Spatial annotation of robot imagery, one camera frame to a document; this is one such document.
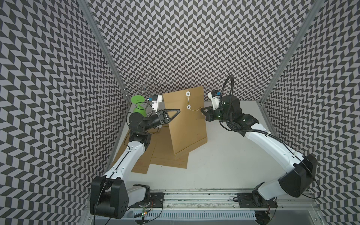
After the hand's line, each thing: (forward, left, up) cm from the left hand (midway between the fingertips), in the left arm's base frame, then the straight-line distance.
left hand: (180, 113), depth 64 cm
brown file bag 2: (-11, +25, -37) cm, 46 cm away
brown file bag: (-4, -4, -7) cm, 9 cm away
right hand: (+7, -11, -7) cm, 15 cm away
